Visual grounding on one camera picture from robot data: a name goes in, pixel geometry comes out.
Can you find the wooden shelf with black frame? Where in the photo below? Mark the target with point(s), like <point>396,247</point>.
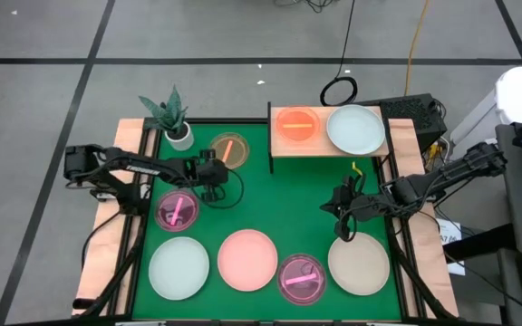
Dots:
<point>306,149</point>

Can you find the white paper sheet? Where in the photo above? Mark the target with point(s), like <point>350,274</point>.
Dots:
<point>453,233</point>

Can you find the amber transparent plate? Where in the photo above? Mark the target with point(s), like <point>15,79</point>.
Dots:
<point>238,156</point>

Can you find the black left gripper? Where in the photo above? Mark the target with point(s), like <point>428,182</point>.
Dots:
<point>211,174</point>

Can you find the beige plate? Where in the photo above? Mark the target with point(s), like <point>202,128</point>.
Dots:
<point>358,267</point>

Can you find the pink transparent plate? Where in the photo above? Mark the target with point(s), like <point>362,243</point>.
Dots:
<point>302,290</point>
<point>188,217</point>

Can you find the black computer box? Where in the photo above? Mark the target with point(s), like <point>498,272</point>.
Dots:
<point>412,113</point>

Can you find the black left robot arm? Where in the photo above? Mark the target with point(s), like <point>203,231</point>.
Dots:
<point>129,165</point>

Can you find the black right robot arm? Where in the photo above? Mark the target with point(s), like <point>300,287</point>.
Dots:
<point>447,174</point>

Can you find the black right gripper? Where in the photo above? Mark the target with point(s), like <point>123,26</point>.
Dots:
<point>360,206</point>

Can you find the snake plant in white pot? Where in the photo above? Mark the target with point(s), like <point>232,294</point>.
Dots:
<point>178,138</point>

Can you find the green table mat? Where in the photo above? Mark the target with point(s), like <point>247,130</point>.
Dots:
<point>288,204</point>

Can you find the orange transparent plate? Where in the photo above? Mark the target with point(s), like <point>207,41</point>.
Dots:
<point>288,133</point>

